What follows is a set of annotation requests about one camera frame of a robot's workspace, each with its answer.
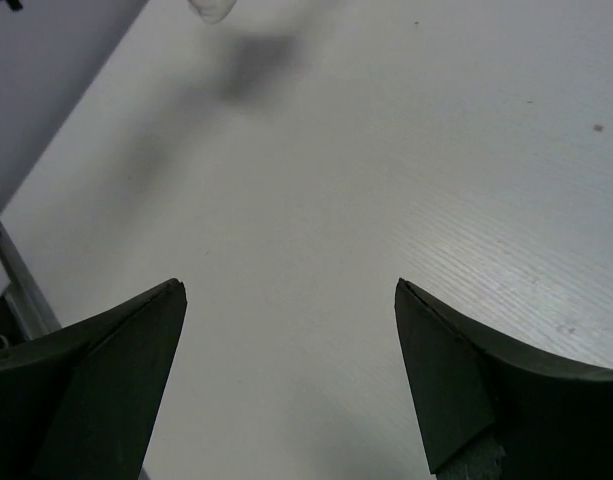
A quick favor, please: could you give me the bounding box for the clear bottle with black label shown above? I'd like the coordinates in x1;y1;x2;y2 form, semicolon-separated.
188;0;237;25

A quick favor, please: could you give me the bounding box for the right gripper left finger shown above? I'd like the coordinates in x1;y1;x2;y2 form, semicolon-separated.
0;279;187;479

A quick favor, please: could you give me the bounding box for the aluminium table rail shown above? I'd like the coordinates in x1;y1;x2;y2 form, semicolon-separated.
0;221;61;340

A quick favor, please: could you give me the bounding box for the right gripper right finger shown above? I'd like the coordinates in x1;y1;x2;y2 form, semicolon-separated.
395;280;613;479

